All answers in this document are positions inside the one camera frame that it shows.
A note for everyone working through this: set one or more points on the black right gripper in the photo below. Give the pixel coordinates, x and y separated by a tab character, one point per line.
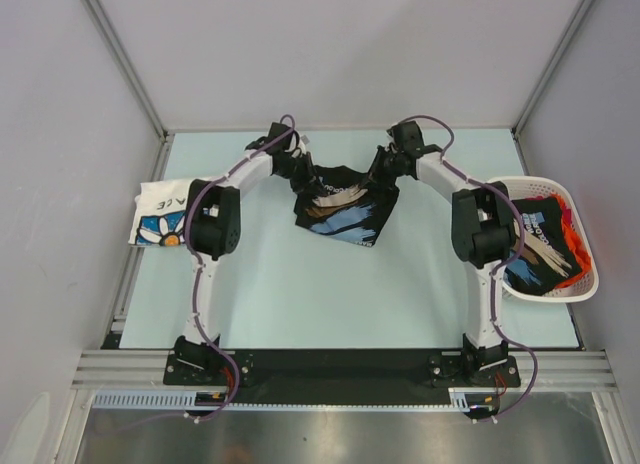
379	175

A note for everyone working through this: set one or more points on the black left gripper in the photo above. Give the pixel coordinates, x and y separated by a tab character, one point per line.
308	177

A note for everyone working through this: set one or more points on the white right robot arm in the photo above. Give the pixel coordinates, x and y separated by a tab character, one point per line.
484	227

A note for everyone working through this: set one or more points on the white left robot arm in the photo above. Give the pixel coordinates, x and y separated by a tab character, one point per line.
212	229

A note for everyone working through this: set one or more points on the white folded printed t-shirt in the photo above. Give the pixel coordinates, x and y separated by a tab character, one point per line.
160	213

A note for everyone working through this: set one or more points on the black printed t-shirt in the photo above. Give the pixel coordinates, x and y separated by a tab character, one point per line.
546	260

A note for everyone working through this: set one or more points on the magenta t-shirt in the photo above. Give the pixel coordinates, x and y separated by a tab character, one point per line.
567	216

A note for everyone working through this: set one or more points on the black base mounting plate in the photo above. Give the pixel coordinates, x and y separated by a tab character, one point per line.
340	377

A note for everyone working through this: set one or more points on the white plastic laundry basket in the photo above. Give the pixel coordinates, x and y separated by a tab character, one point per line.
524	187

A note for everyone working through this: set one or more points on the orange t-shirt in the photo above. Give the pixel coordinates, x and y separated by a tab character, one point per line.
577	248

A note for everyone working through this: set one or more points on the aluminium frame rail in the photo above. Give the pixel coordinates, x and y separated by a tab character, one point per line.
558	371

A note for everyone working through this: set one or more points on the white slotted cable duct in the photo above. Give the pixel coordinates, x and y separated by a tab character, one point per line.
159	400

